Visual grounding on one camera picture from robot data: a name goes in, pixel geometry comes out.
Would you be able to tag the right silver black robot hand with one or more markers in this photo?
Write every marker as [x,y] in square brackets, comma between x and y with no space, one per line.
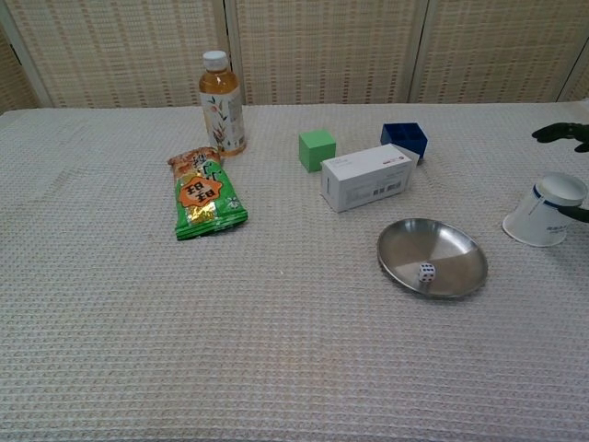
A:
[559,132]

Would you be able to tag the white paper cup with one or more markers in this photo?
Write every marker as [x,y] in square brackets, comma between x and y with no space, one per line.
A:
[534,221]

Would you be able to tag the white die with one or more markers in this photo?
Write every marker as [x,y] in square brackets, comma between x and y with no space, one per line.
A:
[426,272]

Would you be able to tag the round metal dish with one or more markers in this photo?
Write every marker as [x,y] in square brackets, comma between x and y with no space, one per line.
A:
[414,244]

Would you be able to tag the dark blue open box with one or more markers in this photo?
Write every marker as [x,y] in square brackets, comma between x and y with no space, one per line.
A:
[412,140]

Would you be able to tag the white carton box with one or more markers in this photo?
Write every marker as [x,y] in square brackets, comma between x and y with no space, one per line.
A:
[368,182]

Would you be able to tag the green cube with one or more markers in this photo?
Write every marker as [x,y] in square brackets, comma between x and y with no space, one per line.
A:
[316,149]

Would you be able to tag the bamboo folding screen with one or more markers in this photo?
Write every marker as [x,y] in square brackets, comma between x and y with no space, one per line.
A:
[322,50]

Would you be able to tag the tea bottle white cap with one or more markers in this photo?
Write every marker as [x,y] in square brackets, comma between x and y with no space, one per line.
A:
[223,115]

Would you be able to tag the green orange snack bag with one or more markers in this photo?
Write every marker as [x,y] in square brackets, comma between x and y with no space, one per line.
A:
[202,202]

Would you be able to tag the beige woven tablecloth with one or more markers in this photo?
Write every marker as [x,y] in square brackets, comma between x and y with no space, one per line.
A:
[184,322]

